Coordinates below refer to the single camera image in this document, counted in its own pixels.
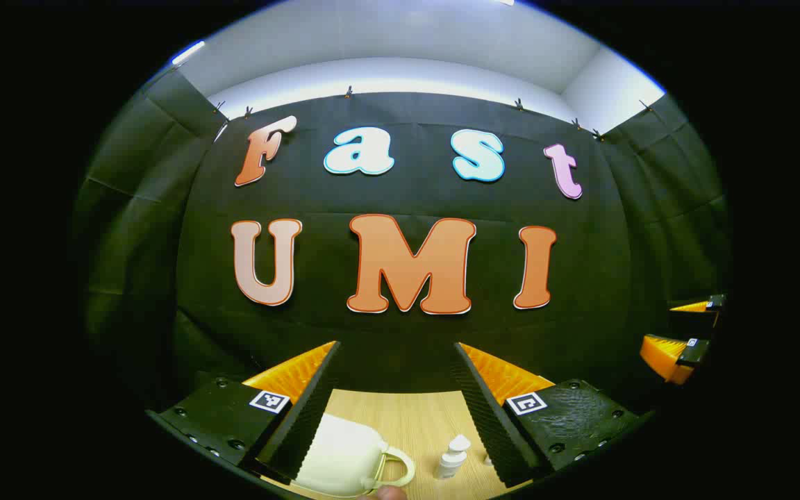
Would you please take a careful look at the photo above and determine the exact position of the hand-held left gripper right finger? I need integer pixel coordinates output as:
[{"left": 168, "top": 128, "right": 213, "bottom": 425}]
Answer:
[{"left": 451, "top": 342, "right": 654, "bottom": 488}]

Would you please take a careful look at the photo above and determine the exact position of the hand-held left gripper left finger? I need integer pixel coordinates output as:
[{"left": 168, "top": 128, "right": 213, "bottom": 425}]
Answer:
[{"left": 144, "top": 340, "right": 342, "bottom": 485}]

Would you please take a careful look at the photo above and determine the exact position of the cream yellow suitcase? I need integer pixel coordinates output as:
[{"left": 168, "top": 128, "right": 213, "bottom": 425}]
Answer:
[{"left": 292, "top": 413, "right": 416, "bottom": 498}]

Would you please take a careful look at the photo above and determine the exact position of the white pump bottle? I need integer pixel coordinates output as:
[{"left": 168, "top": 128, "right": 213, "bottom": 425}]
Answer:
[{"left": 433, "top": 434, "right": 472, "bottom": 480}]

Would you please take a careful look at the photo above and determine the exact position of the row of backdrop clips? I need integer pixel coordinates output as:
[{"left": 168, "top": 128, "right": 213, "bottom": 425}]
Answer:
[{"left": 212, "top": 85, "right": 654, "bottom": 140}]

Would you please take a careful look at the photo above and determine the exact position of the ceiling light strip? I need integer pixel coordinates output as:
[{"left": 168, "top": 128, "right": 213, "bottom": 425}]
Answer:
[{"left": 171, "top": 40, "right": 206, "bottom": 67}]

